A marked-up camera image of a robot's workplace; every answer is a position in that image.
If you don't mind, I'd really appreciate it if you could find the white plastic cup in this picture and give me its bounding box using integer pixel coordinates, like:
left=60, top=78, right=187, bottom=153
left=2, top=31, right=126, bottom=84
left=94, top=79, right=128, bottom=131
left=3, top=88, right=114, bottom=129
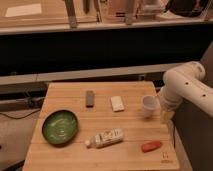
left=142, top=95, right=158, bottom=118

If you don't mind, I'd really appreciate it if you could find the white paper sheet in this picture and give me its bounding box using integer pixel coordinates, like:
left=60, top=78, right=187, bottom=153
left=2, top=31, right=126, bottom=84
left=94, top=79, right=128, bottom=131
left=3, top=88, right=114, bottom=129
left=5, top=3, right=42, bottom=17

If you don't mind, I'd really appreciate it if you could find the red oblong toy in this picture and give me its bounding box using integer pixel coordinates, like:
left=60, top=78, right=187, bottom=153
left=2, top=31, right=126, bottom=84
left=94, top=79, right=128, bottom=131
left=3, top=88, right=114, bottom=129
left=141, top=141, right=162, bottom=153

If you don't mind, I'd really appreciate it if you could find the white rectangular sponge block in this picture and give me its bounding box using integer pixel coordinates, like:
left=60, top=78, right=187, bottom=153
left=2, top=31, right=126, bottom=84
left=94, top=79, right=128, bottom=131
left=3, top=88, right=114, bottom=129
left=110, top=96, right=124, bottom=112

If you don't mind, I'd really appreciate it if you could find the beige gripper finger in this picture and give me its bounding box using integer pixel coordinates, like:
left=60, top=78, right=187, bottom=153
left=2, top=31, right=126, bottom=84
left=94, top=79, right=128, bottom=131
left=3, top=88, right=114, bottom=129
left=161, top=110, right=174, bottom=124

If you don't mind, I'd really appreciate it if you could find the dark grey eraser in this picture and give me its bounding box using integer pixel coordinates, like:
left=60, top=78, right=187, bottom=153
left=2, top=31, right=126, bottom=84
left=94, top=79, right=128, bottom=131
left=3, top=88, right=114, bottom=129
left=86, top=91, right=95, bottom=107

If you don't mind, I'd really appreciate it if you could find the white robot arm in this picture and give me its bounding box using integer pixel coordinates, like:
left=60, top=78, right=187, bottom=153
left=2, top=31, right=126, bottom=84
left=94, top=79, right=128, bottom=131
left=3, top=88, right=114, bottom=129
left=157, top=61, right=213, bottom=124

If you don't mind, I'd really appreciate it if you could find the dark bag on shelf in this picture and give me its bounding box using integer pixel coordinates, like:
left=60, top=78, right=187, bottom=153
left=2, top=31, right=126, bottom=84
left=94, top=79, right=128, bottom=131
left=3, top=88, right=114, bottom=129
left=165, top=0, right=209, bottom=17

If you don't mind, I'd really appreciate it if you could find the black cable on floor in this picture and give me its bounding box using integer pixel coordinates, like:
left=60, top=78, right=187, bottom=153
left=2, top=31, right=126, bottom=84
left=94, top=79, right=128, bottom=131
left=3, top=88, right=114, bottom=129
left=0, top=108, right=42, bottom=121

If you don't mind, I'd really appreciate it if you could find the clear plastic bottle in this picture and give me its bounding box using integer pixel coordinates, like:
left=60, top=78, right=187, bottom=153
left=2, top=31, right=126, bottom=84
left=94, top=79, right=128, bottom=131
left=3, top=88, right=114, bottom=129
left=85, top=128, right=124, bottom=148

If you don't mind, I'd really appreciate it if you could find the green ceramic bowl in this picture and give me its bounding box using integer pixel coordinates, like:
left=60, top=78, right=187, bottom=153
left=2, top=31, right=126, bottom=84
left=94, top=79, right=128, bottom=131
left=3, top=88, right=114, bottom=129
left=42, top=110, right=78, bottom=145

